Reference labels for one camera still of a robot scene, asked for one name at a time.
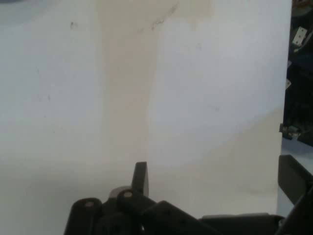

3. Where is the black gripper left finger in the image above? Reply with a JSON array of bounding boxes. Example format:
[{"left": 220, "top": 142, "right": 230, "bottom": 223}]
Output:
[{"left": 64, "top": 161, "right": 216, "bottom": 235}]

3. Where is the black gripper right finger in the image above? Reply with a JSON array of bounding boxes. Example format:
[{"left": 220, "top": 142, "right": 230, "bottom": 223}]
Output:
[{"left": 276, "top": 154, "right": 313, "bottom": 235}]

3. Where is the metal clamp fitting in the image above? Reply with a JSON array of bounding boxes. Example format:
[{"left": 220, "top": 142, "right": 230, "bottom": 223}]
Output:
[{"left": 280, "top": 123, "right": 301, "bottom": 140}]

